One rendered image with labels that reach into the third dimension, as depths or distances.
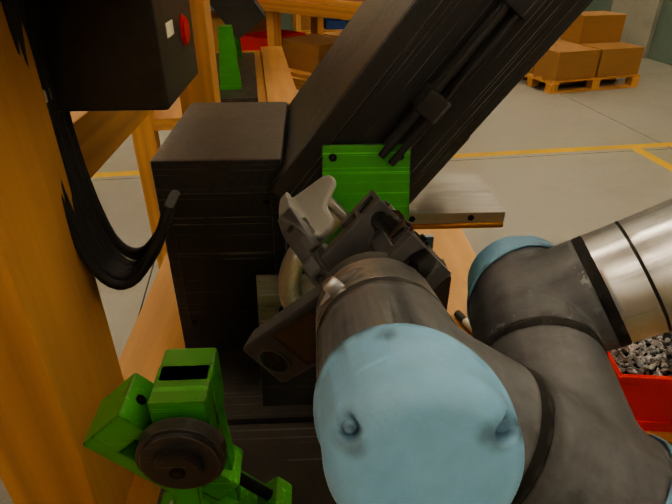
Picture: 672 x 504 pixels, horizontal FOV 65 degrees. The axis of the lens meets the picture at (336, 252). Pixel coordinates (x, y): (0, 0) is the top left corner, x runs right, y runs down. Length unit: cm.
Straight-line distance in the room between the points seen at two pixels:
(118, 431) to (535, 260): 37
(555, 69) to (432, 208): 579
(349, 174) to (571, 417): 50
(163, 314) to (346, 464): 90
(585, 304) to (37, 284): 44
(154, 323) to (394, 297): 83
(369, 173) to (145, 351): 52
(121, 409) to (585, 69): 660
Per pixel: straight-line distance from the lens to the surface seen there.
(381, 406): 19
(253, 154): 76
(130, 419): 51
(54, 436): 62
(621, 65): 717
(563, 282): 35
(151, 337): 102
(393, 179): 70
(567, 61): 666
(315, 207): 45
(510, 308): 34
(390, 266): 30
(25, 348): 55
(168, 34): 60
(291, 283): 69
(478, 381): 19
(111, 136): 98
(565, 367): 30
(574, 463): 25
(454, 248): 122
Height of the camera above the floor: 150
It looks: 31 degrees down
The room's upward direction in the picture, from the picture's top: straight up
